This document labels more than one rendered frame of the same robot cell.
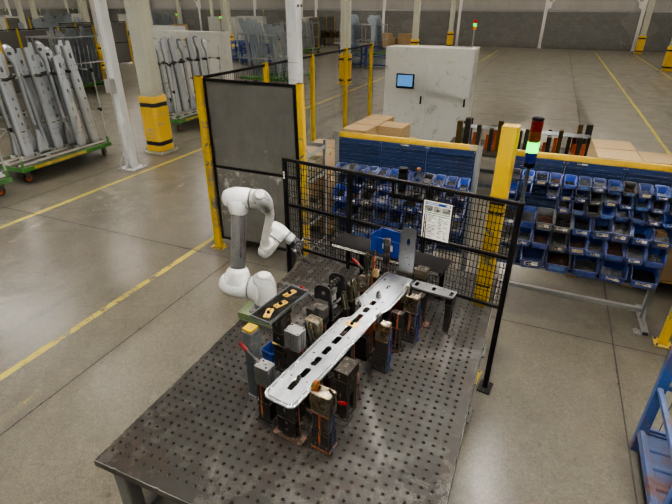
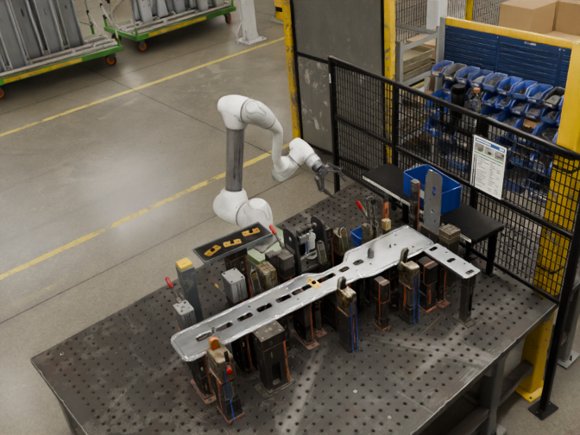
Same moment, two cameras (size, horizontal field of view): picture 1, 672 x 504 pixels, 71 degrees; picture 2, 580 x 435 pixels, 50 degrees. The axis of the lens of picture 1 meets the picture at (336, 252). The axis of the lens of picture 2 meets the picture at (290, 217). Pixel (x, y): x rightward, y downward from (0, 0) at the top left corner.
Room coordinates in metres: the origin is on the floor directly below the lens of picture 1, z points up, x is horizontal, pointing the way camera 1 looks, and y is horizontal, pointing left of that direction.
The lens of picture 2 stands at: (0.15, -1.14, 2.87)
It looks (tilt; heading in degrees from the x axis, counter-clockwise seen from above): 33 degrees down; 29
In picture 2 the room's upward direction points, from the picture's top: 5 degrees counter-clockwise
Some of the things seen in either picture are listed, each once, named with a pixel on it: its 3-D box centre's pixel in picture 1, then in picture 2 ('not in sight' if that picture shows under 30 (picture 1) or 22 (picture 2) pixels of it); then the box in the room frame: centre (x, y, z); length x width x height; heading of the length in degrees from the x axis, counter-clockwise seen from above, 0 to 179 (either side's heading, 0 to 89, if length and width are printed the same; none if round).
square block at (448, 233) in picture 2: (420, 290); (447, 257); (2.79, -0.59, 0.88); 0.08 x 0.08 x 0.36; 59
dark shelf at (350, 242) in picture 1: (388, 252); (426, 199); (3.10, -0.39, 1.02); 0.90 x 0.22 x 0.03; 59
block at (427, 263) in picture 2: (416, 311); (425, 284); (2.59, -0.54, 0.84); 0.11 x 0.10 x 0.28; 59
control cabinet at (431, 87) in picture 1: (428, 91); not in sight; (9.28, -1.74, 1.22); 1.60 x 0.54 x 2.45; 67
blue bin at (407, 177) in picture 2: (393, 244); (431, 188); (3.09, -0.42, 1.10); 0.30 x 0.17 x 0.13; 53
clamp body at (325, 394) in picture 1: (324, 419); (225, 382); (1.63, 0.05, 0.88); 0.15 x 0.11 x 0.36; 59
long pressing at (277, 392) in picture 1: (351, 327); (311, 286); (2.21, -0.09, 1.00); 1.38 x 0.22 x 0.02; 149
